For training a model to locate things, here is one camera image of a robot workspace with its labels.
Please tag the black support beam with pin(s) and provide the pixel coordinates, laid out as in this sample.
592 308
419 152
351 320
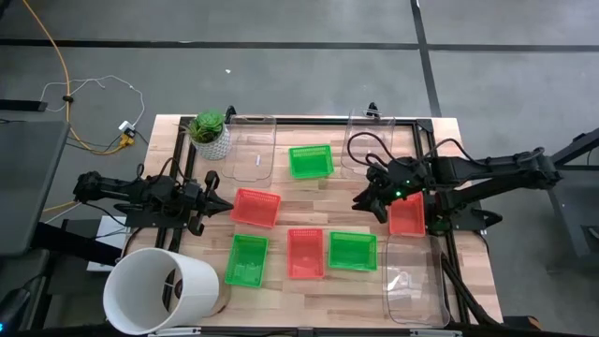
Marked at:
70 241

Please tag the black aluminium table frame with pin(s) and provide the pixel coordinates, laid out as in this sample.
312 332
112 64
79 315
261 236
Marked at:
304 121

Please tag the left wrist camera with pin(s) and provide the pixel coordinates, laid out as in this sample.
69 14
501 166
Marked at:
192 190

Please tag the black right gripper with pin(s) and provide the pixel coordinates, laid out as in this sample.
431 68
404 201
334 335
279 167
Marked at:
384 187

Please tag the black flat bar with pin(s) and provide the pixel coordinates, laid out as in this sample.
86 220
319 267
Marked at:
23 105

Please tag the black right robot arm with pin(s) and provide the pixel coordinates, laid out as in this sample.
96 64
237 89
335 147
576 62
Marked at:
491 171

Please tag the white power adapter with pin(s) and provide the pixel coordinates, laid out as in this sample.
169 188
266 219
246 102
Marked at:
127 126

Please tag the green plastic slotted basket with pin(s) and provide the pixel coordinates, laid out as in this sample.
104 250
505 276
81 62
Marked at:
353 251
311 162
246 260

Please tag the white patterned plant pot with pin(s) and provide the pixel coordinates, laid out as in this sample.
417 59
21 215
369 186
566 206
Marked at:
216 149

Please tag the white cylindrical shade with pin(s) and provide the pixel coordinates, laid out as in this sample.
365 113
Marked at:
145 285

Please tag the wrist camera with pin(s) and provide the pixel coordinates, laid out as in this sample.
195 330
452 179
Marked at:
398 185
192 190

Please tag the red plastic slotted basket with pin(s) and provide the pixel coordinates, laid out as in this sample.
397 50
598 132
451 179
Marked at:
305 253
255 208
408 219

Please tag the white paper sheet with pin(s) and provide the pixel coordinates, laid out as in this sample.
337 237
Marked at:
111 239

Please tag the black frame clamp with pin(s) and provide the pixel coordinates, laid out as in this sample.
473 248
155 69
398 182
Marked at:
229 112
372 110

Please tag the dark grey panel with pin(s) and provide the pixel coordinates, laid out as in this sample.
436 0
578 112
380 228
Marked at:
30 187

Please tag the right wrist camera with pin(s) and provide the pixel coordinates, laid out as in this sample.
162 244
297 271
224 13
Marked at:
398 185

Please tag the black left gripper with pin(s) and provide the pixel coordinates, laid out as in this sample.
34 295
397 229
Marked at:
196 206

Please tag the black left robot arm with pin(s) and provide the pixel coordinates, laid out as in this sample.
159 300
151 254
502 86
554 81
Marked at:
117 189

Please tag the green succulent plant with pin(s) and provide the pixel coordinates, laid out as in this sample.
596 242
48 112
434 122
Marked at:
208 124

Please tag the clear plastic bin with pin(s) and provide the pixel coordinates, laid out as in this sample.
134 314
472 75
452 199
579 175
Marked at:
414 281
369 126
250 150

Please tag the dark grey equipment stand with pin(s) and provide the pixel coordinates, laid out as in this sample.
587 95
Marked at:
575 206

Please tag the yellow plug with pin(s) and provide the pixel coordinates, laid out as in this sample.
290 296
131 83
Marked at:
126 140

